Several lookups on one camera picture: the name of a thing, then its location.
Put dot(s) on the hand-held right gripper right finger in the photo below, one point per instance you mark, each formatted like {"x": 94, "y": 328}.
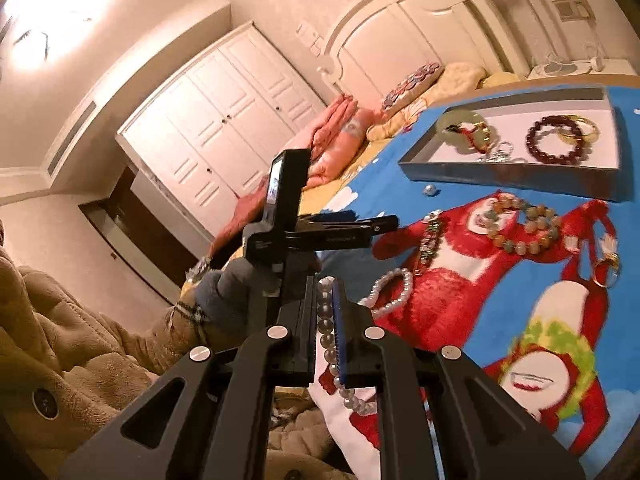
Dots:
{"x": 341, "y": 332}

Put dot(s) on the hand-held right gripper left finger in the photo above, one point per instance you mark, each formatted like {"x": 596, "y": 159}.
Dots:
{"x": 302, "y": 332}

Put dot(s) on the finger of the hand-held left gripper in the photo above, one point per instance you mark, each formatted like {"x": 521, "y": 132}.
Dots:
{"x": 330, "y": 218}
{"x": 350, "y": 235}

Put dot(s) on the green jade bangle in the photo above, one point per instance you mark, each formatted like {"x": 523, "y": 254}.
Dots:
{"x": 450, "y": 132}

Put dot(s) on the grey shallow cardboard box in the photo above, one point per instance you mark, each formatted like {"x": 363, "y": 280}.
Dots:
{"x": 550, "y": 180}

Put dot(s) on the gold bangle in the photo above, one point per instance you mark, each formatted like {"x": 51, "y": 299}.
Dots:
{"x": 590, "y": 127}

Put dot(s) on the person's left forearm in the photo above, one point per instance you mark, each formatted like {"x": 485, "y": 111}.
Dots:
{"x": 150, "y": 340}

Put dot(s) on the person's left hand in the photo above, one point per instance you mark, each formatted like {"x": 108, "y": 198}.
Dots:
{"x": 240, "y": 290}

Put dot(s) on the yellow floral bed sheet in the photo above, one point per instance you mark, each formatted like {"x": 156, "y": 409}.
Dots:
{"x": 370, "y": 160}

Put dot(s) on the pink folded quilt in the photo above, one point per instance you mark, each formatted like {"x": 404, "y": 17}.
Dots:
{"x": 335, "y": 135}

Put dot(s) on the large pearl earring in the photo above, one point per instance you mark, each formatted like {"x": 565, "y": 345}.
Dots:
{"x": 430, "y": 190}

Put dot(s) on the white wardrobe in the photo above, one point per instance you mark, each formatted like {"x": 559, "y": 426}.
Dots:
{"x": 210, "y": 125}

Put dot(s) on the wristwatch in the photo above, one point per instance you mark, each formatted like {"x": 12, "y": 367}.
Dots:
{"x": 200, "y": 267}

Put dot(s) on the blue cartoon printed blanket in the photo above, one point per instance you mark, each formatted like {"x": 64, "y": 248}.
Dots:
{"x": 475, "y": 310}

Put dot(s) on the dark doorway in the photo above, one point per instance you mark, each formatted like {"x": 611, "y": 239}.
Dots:
{"x": 145, "y": 240}

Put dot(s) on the multicolour stone bead strand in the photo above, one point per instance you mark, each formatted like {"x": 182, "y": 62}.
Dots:
{"x": 500, "y": 242}

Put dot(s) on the embroidered floral cushion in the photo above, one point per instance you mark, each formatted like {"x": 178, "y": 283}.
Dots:
{"x": 410, "y": 85}

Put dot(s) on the cream pillow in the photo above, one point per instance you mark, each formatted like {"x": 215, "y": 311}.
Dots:
{"x": 460, "y": 77}

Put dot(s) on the white bed headboard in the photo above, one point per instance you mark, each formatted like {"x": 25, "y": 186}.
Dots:
{"x": 400, "y": 25}

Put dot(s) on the ceiling air vent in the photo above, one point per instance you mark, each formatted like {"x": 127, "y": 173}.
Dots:
{"x": 72, "y": 135}

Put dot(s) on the beige fleece coat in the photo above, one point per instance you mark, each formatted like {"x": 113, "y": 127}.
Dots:
{"x": 60, "y": 320}

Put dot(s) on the ceiling lamp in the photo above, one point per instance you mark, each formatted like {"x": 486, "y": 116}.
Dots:
{"x": 45, "y": 5}

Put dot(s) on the white nightstand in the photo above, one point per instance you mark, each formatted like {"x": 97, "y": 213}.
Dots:
{"x": 615, "y": 67}

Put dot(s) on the wall switch panel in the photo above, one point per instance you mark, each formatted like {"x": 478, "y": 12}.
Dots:
{"x": 310, "y": 37}

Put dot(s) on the wall outlet panel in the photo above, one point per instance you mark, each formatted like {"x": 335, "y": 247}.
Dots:
{"x": 572, "y": 8}

